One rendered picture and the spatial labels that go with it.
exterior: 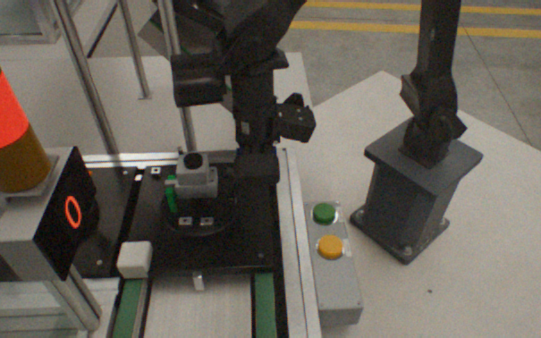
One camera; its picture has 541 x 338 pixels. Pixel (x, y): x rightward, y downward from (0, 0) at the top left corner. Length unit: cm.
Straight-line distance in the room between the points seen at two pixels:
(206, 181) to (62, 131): 61
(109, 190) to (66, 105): 51
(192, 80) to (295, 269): 34
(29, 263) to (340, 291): 42
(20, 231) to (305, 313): 39
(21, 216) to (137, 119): 75
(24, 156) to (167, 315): 38
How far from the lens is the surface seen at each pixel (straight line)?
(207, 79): 52
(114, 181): 82
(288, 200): 76
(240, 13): 48
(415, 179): 68
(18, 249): 42
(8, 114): 38
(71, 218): 46
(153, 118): 113
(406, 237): 79
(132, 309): 68
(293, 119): 57
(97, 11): 181
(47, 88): 138
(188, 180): 64
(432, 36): 58
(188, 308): 69
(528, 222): 100
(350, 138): 105
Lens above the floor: 152
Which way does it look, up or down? 44 degrees down
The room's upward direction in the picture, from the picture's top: straight up
